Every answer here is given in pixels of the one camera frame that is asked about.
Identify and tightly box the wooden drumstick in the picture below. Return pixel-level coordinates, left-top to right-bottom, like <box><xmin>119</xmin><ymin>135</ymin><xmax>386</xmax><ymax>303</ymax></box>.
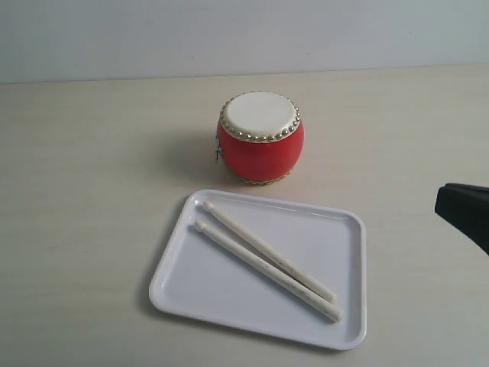
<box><xmin>202</xmin><ymin>200</ymin><xmax>337</xmax><ymax>304</ymax></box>
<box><xmin>193</xmin><ymin>220</ymin><xmax>343</xmax><ymax>323</ymax></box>

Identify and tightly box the red small drum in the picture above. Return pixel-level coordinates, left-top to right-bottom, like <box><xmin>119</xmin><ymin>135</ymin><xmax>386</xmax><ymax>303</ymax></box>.
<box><xmin>215</xmin><ymin>91</ymin><xmax>305</xmax><ymax>184</ymax></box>

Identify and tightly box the white plastic tray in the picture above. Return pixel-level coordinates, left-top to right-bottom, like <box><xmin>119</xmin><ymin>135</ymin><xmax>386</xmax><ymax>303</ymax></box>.
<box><xmin>148</xmin><ymin>190</ymin><xmax>367</xmax><ymax>350</ymax></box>

